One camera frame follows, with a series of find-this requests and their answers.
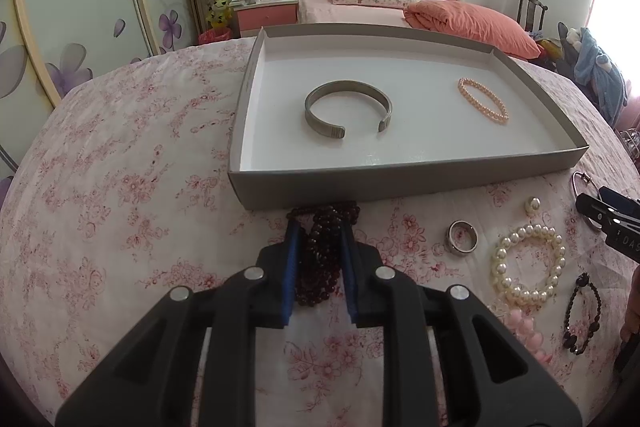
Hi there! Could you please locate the silver cuff bracelet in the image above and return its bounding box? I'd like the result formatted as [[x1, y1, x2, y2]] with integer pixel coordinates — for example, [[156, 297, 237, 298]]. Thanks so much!
[[304, 80, 395, 140]]

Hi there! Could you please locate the pink bead bracelet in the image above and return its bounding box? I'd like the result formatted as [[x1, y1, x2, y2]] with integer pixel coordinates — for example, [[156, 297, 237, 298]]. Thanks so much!
[[502, 309, 553, 365]]

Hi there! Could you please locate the person's right hand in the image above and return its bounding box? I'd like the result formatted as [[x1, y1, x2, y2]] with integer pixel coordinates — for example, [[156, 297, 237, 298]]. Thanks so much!
[[620, 266, 640, 344]]

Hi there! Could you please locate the blue plush garment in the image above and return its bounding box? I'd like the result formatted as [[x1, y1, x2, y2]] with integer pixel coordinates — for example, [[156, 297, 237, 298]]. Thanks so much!
[[572, 27, 628, 122]]

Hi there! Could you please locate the grey cardboard tray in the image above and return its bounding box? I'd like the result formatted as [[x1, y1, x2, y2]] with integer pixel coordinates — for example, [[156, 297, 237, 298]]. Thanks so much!
[[227, 23, 590, 211]]

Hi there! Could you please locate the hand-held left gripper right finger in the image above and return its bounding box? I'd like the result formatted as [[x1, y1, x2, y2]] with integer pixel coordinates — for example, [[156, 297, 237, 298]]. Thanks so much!
[[340, 227, 583, 427]]

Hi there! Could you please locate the pink floral bedsheet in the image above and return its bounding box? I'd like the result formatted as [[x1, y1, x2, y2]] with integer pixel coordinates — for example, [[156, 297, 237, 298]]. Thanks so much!
[[0, 34, 640, 427]]

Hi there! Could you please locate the dark red bead bracelet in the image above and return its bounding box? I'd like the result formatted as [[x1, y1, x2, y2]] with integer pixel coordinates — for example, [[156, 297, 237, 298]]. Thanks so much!
[[286, 201, 362, 308]]

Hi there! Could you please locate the red trash bin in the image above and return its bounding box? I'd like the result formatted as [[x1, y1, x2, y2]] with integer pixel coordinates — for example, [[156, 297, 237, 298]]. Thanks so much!
[[198, 28, 233, 46]]

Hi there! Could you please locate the flower print sliding wardrobe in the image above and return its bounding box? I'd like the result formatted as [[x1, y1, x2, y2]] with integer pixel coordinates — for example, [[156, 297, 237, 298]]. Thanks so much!
[[0, 0, 201, 208]]

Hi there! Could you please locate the pink bed mattress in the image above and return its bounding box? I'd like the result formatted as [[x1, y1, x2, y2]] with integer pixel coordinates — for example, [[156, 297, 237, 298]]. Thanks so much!
[[297, 0, 416, 28]]

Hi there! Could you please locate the thin silver bangle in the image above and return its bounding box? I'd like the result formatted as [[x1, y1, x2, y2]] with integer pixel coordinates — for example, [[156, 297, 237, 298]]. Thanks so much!
[[572, 172, 603, 233]]

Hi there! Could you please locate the silver ring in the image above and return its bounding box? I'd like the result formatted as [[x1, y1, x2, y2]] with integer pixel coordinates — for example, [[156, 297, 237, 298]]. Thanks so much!
[[446, 220, 479, 255]]

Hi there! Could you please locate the black bead bracelet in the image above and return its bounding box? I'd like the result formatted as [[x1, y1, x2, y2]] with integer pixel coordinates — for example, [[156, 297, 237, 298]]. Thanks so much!
[[561, 273, 602, 354]]

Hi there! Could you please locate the orange duvet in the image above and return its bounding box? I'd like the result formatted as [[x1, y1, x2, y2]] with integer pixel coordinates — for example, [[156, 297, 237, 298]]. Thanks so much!
[[405, 1, 543, 60]]

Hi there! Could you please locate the pile of colourful clothes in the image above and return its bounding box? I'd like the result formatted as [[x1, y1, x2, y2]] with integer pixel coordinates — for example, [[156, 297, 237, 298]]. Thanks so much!
[[532, 32, 571, 68]]

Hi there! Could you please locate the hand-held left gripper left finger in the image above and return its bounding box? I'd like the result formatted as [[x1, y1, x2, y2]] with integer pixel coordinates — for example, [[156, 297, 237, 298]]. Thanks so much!
[[55, 222, 306, 427]]

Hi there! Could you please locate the pink nightstand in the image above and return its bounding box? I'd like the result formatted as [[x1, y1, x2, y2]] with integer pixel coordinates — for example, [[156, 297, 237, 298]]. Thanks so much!
[[232, 0, 301, 38]]

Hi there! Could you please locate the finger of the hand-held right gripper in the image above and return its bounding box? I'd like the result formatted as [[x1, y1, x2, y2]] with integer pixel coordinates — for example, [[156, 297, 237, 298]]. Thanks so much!
[[597, 186, 640, 214], [575, 193, 622, 230]]

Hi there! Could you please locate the peach pearl bracelet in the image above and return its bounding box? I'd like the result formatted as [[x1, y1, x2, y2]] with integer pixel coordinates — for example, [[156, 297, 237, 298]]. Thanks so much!
[[457, 78, 510, 126]]

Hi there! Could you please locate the dark wooden chair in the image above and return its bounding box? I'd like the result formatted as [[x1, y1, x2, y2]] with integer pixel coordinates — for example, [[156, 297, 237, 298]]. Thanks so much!
[[517, 0, 549, 32]]

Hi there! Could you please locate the white pearl bracelet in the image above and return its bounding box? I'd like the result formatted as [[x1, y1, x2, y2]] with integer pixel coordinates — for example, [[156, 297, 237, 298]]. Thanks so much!
[[490, 224, 567, 307]]

